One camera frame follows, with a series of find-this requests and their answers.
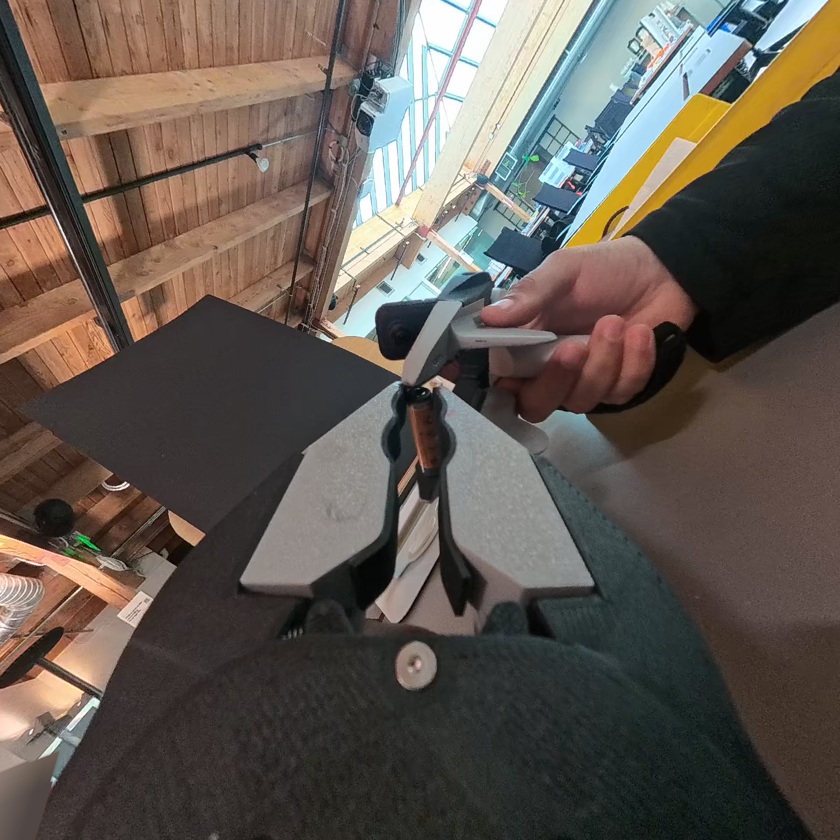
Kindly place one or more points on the black spotlight track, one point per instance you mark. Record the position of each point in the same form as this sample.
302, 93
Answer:
164, 172

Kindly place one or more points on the person's right hand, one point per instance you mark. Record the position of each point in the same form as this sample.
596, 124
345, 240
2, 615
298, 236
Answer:
590, 289

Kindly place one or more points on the person's right forearm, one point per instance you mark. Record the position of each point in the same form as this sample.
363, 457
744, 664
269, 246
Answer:
754, 229

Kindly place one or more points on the orange battery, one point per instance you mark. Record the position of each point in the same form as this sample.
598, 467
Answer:
425, 439

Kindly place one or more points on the yellow plastic bin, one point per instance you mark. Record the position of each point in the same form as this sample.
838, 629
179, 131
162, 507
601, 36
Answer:
774, 72

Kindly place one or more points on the red steel beam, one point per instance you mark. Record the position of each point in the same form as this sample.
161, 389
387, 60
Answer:
441, 98

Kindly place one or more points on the silver air duct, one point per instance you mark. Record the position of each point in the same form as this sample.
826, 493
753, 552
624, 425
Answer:
19, 604

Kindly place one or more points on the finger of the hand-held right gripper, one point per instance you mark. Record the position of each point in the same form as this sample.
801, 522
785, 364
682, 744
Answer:
433, 334
474, 374

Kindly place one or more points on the black round speaker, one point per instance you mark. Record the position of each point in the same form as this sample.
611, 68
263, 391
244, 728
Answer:
54, 518

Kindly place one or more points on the white ceiling camera box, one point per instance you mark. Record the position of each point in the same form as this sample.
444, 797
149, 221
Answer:
387, 111

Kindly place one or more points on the black floor lamp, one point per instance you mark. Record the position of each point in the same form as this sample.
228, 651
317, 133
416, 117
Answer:
26, 656

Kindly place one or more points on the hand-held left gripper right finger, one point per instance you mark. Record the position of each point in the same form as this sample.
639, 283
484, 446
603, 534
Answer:
518, 518

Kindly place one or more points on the black ceiling rail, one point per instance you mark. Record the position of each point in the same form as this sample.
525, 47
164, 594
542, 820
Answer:
59, 184

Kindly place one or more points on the black monitor with wooden edge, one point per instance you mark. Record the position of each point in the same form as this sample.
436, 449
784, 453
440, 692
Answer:
197, 407

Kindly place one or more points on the wooden roof beam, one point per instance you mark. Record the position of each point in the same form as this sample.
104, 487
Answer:
499, 79

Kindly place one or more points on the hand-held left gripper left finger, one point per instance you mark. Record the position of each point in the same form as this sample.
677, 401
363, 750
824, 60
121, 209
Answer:
315, 518

